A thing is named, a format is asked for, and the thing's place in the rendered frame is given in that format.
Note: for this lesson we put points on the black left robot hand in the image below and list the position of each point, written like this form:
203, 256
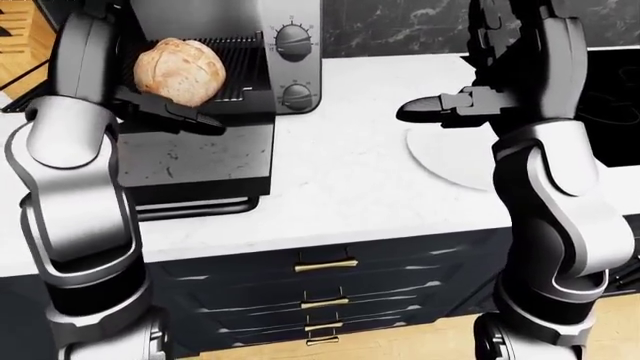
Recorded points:
175, 118

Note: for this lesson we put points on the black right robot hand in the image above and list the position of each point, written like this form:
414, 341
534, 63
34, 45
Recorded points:
480, 103

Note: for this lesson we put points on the round crusty bread loaf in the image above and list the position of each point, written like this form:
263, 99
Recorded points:
177, 73

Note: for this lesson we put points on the white round plate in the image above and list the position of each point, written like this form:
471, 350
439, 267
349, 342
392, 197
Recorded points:
450, 165

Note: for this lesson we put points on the black toaster oven door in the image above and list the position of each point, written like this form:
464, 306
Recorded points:
200, 157

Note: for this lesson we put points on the small grey oven knob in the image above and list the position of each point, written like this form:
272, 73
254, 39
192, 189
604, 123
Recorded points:
296, 98

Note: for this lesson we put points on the silver toaster oven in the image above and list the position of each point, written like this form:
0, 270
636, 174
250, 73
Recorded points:
295, 71

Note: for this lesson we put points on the black glass cooktop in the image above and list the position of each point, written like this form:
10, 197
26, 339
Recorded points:
615, 112

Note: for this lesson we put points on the large grey oven knob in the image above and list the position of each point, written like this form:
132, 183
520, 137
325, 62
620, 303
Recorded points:
294, 44

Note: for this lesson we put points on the wooden knife block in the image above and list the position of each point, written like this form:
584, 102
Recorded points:
22, 56

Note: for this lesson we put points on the dark blue drawer cabinet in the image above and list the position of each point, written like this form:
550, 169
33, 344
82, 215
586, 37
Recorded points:
400, 285

